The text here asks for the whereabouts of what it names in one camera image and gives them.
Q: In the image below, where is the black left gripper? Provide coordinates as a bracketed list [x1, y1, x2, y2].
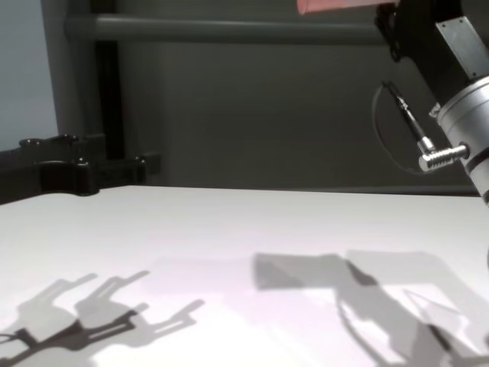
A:
[0, 133, 162, 206]

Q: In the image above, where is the pink plastic cup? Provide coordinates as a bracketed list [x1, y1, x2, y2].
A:
[296, 0, 378, 15]

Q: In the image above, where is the black wall frame post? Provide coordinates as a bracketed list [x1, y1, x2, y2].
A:
[93, 40, 124, 161]

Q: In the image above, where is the grey metal handrail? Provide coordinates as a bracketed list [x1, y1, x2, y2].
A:
[64, 14, 387, 44]

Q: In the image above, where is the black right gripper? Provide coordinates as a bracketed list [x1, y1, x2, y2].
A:
[374, 0, 471, 106]

